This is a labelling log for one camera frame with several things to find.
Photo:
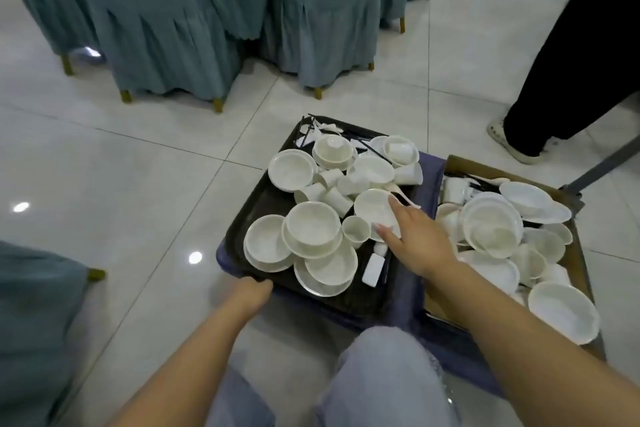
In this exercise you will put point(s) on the person's right forearm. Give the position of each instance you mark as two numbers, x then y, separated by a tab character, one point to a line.
525	341

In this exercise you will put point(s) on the person's right hand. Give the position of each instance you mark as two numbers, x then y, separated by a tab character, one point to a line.
425	241

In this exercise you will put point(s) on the blue platform cart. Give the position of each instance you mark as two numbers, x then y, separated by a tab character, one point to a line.
470	366

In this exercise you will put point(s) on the black tray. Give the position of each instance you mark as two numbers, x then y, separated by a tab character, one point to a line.
260	199

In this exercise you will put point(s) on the person's left forearm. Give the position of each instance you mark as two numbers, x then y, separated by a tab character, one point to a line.
190	371

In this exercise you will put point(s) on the person's left hand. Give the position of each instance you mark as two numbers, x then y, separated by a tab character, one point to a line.
247	296

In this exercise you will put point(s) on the bunch of black chopsticks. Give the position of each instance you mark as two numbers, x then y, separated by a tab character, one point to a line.
371	148

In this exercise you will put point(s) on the brown cardboard tray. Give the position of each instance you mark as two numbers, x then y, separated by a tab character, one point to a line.
579	261

